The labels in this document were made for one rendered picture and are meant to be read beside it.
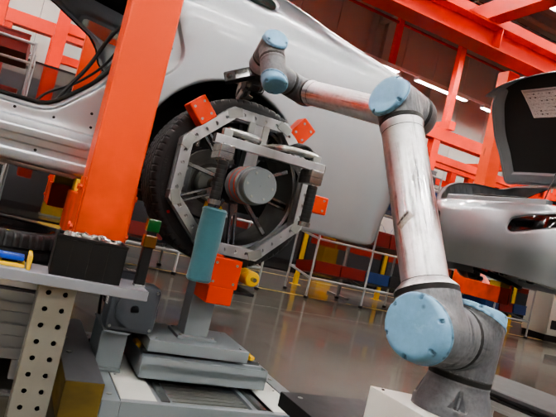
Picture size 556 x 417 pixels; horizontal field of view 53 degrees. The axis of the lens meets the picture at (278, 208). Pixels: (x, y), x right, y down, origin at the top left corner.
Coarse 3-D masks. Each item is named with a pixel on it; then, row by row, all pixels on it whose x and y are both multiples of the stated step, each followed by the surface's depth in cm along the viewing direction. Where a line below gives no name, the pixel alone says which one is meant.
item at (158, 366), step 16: (128, 336) 227; (128, 352) 220; (144, 352) 206; (160, 352) 210; (144, 368) 200; (160, 368) 203; (176, 368) 205; (192, 368) 208; (208, 368) 210; (224, 368) 213; (240, 368) 216; (256, 368) 224; (208, 384) 211; (224, 384) 213; (240, 384) 216; (256, 384) 219
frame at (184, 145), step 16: (224, 112) 205; (240, 112) 207; (208, 128) 203; (272, 128) 213; (288, 128) 215; (192, 144) 200; (288, 144) 216; (176, 160) 200; (176, 176) 199; (176, 192) 199; (304, 192) 220; (176, 208) 200; (192, 224) 204; (288, 224) 220; (192, 240) 207; (272, 240) 216; (240, 256) 211; (256, 256) 213
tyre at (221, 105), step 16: (256, 112) 218; (272, 112) 222; (176, 128) 206; (192, 128) 209; (160, 144) 206; (176, 144) 206; (160, 160) 204; (144, 176) 217; (160, 176) 205; (144, 192) 218; (160, 192) 205; (160, 208) 206; (176, 224) 208; (176, 240) 209; (288, 240) 228
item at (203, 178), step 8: (200, 152) 256; (208, 152) 258; (192, 160) 255; (200, 160) 257; (208, 160) 258; (232, 160) 263; (192, 168) 255; (208, 168) 255; (216, 168) 255; (192, 176) 255; (200, 176) 252; (208, 176) 254; (192, 184) 256; (200, 184) 253; (224, 184) 257; (200, 192) 253; (192, 200) 256; (200, 200) 258; (192, 208) 256; (200, 208) 258; (224, 208) 263; (200, 216) 258
